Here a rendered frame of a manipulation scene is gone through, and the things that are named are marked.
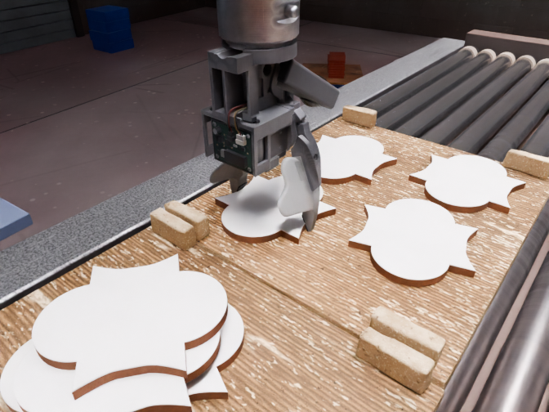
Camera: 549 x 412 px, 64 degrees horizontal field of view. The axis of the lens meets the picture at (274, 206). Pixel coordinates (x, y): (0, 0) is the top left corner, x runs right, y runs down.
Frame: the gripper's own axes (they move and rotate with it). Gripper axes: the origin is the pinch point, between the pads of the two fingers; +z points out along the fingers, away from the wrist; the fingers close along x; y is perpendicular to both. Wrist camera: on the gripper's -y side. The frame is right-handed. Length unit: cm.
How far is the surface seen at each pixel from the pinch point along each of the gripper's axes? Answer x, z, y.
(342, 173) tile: 2.7, -0.4, -11.3
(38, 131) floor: -269, 95, -78
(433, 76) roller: -8, 3, -70
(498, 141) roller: 14.9, 2.5, -41.1
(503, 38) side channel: -3, 0, -103
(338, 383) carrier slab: 19.1, 0.4, 15.5
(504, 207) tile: 22.0, -0.1, -17.0
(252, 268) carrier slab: 5.1, 0.5, 9.7
